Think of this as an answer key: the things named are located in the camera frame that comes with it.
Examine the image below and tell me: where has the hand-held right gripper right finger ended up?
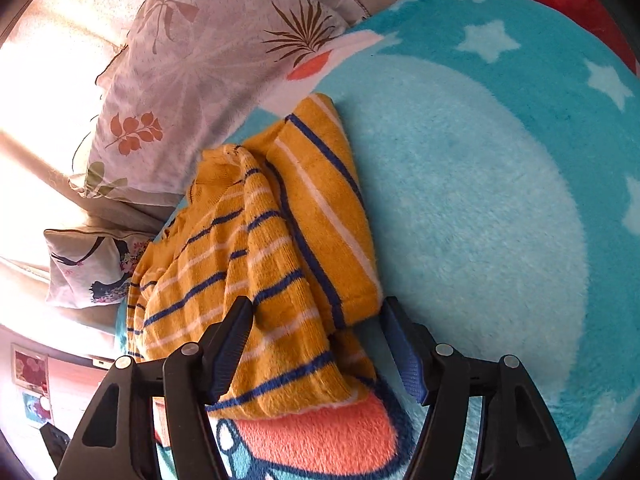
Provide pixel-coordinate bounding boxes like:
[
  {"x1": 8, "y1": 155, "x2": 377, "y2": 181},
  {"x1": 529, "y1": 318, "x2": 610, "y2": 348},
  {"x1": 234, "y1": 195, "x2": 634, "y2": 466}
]
[{"x1": 381, "y1": 296, "x2": 576, "y2": 480}]

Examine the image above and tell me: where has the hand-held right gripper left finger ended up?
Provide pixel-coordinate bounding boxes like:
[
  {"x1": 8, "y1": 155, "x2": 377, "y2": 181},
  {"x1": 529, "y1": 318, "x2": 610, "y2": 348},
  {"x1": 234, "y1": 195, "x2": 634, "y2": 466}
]
[{"x1": 57, "y1": 296, "x2": 254, "y2": 480}]

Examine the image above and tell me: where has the yellow striped knit sweater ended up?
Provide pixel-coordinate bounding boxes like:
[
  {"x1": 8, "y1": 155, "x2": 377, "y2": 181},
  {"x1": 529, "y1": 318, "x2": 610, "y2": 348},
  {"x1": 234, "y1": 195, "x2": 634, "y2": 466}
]
[{"x1": 125, "y1": 92, "x2": 386, "y2": 420}]

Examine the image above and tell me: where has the figure print pillow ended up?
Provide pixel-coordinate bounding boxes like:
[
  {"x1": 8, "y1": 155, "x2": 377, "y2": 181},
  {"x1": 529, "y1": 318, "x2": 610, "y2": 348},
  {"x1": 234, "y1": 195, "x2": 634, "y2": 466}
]
[{"x1": 42, "y1": 227, "x2": 157, "y2": 310}]

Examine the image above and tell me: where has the teal printed fleece blanket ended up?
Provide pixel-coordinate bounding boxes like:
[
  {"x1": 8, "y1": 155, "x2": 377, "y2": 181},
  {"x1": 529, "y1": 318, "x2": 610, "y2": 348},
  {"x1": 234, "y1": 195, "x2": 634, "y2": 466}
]
[{"x1": 112, "y1": 0, "x2": 640, "y2": 480}]

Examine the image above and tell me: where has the dark object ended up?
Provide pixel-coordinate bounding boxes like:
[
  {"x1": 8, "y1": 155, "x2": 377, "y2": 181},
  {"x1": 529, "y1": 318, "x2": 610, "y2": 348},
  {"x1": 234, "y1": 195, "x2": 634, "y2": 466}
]
[{"x1": 39, "y1": 422, "x2": 72, "y2": 467}]

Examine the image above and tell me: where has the white leaf print pillow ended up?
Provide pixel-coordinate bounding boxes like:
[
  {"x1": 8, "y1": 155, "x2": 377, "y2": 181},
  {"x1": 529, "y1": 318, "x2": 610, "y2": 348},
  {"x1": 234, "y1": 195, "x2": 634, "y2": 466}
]
[{"x1": 67, "y1": 0, "x2": 372, "y2": 208}]

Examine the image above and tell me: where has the blue wall picture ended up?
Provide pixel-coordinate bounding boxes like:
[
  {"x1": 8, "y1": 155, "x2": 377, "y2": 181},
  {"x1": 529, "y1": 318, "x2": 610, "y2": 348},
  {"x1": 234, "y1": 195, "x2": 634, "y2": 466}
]
[{"x1": 22, "y1": 392, "x2": 54, "y2": 429}]

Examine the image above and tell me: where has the red flower wall picture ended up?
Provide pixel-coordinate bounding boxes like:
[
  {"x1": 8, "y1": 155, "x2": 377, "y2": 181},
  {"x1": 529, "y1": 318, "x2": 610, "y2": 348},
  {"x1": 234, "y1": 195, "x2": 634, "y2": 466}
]
[{"x1": 11, "y1": 342, "x2": 49, "y2": 395}]

